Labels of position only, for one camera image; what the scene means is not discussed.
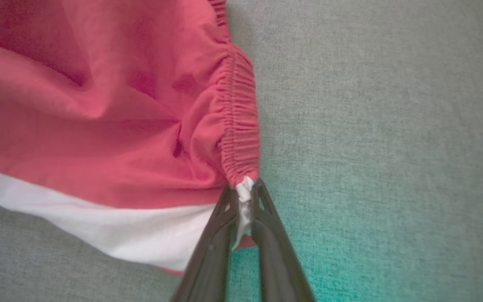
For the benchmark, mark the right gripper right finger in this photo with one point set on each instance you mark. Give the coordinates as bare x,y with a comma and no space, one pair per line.
277,260

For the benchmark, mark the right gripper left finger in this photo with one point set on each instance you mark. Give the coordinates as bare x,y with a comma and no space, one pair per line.
212,260

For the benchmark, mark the red and white shorts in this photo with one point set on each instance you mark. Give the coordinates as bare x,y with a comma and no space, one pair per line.
99,126

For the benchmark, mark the large grey sofa chaise seat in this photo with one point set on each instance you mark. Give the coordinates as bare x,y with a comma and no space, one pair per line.
392,126

